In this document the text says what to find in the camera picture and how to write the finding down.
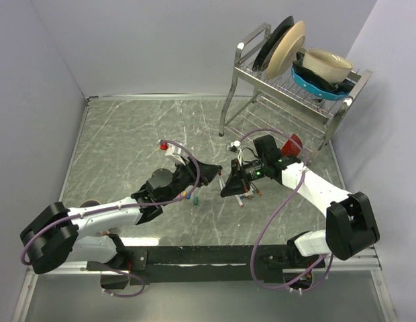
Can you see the stainless steel dish rack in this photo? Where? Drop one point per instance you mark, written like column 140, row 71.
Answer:
column 280, row 100

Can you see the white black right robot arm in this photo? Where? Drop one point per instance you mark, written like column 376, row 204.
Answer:
column 350, row 222

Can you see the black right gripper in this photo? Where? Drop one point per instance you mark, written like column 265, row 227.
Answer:
column 236, row 184

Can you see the cream ceramic bowl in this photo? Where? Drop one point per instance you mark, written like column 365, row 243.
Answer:
column 329, row 66

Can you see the beige plate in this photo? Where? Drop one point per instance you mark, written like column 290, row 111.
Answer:
column 285, row 53

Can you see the black dish under bowl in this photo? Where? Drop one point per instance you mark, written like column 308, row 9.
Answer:
column 314, row 79

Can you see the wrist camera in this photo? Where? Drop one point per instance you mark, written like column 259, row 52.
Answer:
column 234, row 146
column 174, row 153

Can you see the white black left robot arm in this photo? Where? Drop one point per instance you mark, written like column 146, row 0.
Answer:
column 60, row 234

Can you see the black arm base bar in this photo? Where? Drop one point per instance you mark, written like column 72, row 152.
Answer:
column 155, row 264

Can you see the black plate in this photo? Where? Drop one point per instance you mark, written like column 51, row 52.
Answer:
column 263, row 58

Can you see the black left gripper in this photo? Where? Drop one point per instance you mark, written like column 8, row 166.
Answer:
column 207, row 172

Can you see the blue polka dot bowl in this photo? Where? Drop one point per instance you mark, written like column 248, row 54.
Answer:
column 335, row 95

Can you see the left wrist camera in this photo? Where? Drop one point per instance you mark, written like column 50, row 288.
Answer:
column 174, row 153

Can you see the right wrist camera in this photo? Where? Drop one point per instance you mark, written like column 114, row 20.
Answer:
column 234, row 146

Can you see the red cap marker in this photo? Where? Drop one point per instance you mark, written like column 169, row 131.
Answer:
column 221, row 181

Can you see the red bowl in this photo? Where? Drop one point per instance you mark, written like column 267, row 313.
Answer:
column 292, row 147

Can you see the pink cap marker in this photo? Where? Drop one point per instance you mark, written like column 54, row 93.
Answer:
column 239, row 200

